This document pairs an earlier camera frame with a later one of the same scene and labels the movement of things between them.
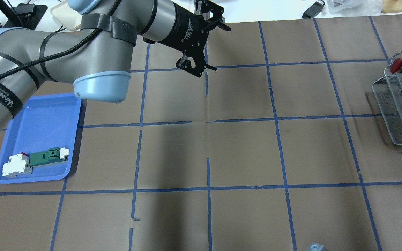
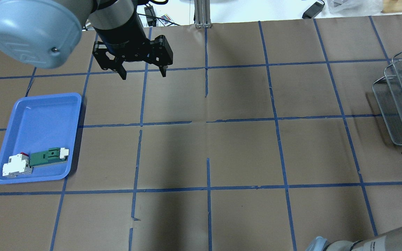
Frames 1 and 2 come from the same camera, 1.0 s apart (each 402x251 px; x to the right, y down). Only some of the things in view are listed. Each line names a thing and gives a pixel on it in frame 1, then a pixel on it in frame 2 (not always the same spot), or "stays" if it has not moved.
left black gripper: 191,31 -> 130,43
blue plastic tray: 46,121 stays
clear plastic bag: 355,7 stays
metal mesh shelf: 400,100 stays
